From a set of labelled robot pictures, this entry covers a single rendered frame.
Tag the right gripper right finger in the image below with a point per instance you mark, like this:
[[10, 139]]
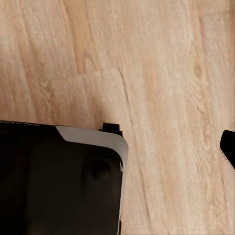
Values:
[[227, 145]]

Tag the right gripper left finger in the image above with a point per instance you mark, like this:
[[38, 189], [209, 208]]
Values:
[[12, 146]]

